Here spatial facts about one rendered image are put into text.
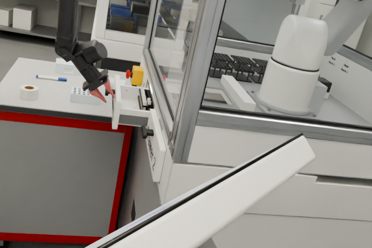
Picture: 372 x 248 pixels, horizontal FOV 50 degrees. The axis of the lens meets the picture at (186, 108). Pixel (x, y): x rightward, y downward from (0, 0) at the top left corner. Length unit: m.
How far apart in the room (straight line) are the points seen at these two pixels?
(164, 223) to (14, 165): 1.46
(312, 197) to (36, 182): 1.15
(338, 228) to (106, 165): 0.97
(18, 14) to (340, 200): 4.69
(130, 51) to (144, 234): 1.97
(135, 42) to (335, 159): 1.43
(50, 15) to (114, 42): 3.53
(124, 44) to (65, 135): 0.77
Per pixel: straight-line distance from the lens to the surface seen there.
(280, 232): 1.28
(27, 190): 1.89
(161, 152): 1.13
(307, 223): 1.30
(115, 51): 2.31
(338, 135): 1.17
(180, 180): 1.07
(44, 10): 5.79
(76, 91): 1.79
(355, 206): 1.34
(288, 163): 0.63
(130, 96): 1.66
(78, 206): 1.92
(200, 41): 0.93
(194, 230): 0.44
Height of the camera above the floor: 1.44
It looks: 21 degrees down
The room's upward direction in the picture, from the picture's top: 12 degrees clockwise
